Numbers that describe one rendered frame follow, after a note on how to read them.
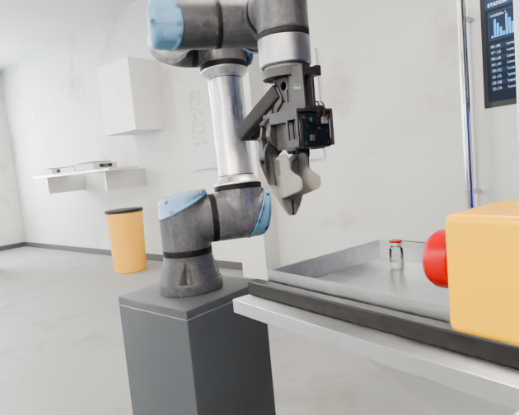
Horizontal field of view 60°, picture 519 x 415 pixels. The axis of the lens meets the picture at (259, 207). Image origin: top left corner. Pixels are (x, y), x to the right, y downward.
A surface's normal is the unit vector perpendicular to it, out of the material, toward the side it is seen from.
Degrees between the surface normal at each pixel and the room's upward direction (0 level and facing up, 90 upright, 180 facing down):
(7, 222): 90
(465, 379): 90
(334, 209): 90
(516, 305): 90
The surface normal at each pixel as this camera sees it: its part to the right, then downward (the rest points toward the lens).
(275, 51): -0.39, 0.12
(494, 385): -0.78, 0.13
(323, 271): 0.61, 0.02
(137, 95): 0.76, -0.01
